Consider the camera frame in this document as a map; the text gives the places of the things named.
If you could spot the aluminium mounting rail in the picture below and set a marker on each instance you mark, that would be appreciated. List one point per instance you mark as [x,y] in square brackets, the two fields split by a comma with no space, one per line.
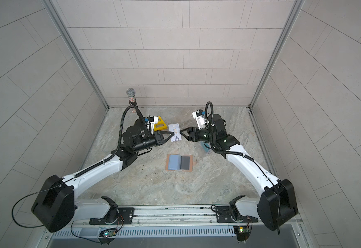
[171,215]

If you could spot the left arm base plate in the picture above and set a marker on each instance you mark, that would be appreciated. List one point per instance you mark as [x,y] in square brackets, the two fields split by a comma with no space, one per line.
[122,215]

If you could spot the black VIP credit card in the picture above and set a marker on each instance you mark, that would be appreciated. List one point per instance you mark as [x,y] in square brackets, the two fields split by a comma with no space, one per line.
[185,163]

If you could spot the microphone on black stand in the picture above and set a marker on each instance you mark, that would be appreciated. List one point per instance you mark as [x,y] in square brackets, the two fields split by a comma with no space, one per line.
[141,121]

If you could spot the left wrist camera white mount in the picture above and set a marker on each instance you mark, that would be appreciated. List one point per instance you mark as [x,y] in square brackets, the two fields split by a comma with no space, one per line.
[152,121]

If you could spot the left green circuit board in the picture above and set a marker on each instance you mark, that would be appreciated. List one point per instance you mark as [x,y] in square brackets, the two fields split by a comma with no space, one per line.
[108,233]

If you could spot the right circuit board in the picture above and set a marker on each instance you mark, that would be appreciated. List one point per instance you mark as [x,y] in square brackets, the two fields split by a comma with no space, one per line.
[242,233]

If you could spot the clear acrylic card stand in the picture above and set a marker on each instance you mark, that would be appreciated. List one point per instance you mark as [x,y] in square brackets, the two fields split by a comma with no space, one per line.
[206,147]

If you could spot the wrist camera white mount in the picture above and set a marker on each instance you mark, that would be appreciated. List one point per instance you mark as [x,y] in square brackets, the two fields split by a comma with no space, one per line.
[199,116]
[152,121]

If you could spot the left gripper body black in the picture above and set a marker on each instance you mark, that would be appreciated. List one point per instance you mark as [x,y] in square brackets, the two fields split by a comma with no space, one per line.
[156,139]

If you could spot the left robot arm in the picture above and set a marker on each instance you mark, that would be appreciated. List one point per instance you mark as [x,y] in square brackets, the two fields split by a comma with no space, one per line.
[57,203]

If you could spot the white credit card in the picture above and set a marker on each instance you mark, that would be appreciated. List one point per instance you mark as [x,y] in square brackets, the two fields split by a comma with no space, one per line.
[175,128]

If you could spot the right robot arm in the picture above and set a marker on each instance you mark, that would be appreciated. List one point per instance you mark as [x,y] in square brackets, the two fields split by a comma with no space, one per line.
[277,203]

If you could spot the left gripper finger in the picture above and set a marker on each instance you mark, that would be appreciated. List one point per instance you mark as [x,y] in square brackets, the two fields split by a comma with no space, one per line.
[164,139]
[163,133]

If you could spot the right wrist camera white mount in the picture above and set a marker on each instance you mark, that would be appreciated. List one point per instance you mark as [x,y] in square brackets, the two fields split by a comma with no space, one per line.
[199,116]

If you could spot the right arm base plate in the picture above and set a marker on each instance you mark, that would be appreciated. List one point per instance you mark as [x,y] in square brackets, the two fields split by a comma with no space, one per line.
[228,214]

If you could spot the yellow triangular plastic block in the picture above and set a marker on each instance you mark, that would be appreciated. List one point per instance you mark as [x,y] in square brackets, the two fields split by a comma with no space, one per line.
[160,125]

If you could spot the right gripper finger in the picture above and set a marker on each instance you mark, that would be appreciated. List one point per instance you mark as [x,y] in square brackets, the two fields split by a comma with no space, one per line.
[186,136]
[188,130]

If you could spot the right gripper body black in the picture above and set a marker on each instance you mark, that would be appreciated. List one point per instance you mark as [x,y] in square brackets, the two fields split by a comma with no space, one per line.
[191,134]

